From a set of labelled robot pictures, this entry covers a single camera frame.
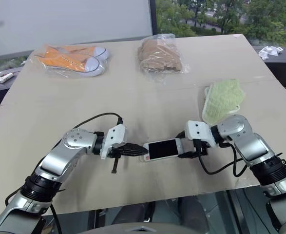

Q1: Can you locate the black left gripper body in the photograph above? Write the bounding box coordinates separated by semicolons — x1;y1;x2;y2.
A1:
109;143;127;159

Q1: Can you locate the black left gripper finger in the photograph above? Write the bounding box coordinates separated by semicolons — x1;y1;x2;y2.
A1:
118;149;148;157
122;143;149;152

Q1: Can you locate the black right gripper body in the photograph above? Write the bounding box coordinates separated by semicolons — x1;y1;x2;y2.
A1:
192;138;210;157

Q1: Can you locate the white smartphone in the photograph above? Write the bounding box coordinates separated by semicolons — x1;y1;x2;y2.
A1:
142;138;184;161

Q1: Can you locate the green knit cloth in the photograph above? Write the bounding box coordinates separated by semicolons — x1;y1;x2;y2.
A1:
202;78;246;124

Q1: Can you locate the tan item in plastic bag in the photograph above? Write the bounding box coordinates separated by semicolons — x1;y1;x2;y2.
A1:
135;33;191;83

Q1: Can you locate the grey rounded robot torso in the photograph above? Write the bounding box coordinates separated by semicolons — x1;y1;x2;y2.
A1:
83;221;200;234

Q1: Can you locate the brown folded garment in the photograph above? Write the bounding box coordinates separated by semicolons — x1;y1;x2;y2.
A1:
137;39;184;74

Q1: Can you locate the orange canvas sneaker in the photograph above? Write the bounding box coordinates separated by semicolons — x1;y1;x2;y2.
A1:
34;44;110;61
38;54;105;78

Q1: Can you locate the crumpled white paper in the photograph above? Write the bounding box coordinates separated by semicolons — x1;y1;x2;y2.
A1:
258;45;284;60

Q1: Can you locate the clear plastic sneaker bag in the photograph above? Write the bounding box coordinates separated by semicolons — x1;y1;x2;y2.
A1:
25;42;114;80

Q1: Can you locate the white power strip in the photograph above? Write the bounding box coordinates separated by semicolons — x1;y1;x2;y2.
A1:
0;72;15;84

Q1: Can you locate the white frosted window panel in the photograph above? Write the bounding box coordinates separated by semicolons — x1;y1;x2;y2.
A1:
0;0;153;59

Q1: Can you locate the black hanging strap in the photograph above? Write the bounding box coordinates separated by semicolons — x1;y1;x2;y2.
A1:
111;156;121;175

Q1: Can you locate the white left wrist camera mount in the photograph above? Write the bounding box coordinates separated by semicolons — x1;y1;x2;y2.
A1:
99;124;128;160

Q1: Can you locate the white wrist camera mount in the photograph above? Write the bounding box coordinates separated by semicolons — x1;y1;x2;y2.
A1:
99;124;128;160
184;120;218;148

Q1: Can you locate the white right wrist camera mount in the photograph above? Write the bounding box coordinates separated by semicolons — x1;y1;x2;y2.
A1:
184;120;218;148

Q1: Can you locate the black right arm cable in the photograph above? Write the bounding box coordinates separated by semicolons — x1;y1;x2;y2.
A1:
197;142;246;178

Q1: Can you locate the dark window frame post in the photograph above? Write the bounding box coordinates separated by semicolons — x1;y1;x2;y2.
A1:
149;0;157;37

